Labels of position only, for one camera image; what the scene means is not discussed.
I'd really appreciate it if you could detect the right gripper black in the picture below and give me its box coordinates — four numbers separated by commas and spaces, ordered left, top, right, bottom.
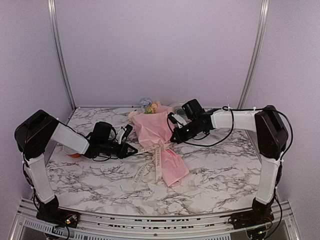
170, 118, 205, 144

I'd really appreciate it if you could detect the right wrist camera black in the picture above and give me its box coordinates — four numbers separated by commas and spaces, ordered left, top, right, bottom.
167, 112, 187, 129

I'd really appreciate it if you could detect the orange white bowl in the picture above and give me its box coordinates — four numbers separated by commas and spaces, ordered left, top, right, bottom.
62, 146, 81, 158

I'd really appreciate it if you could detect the beige rope bundle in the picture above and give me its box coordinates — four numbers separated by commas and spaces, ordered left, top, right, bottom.
131, 139, 174, 189

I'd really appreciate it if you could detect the left aluminium frame post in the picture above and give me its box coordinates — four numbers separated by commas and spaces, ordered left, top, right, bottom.
47, 0, 77, 111

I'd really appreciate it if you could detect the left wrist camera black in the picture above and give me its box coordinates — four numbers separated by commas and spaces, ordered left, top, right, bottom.
117, 124, 133, 144

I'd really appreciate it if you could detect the aluminium frame post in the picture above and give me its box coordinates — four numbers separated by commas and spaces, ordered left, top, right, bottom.
237, 0, 270, 109
47, 0, 77, 111

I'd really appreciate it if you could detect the right aluminium frame post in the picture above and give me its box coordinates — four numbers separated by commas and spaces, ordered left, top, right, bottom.
237, 0, 270, 109

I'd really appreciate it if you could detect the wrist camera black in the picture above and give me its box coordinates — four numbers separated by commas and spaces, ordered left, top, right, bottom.
167, 112, 187, 129
117, 124, 133, 144

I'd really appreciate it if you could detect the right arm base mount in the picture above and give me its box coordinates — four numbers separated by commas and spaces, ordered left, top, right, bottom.
228, 210, 275, 230

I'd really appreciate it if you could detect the pink rose fake flower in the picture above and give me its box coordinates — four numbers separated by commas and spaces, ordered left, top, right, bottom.
127, 101, 162, 121

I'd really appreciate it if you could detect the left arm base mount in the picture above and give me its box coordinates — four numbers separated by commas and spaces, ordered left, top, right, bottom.
36, 208, 80, 228

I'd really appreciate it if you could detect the blue white fake flower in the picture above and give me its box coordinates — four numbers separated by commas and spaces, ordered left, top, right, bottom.
139, 97, 153, 109

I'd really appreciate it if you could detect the aluminium front rail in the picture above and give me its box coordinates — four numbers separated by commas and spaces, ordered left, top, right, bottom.
8, 199, 301, 240

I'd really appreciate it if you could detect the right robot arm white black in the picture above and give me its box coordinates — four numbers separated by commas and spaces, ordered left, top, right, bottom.
167, 99, 292, 224

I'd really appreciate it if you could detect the pink wrapping paper sheet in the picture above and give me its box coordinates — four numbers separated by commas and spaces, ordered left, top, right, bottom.
130, 105, 189, 187

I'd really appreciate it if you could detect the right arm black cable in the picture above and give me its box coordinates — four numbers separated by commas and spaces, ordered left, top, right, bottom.
166, 107, 294, 157

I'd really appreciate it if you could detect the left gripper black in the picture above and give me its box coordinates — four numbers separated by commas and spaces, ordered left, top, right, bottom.
99, 139, 138, 159

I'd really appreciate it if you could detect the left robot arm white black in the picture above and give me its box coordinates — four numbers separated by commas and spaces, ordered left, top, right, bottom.
14, 109, 138, 223

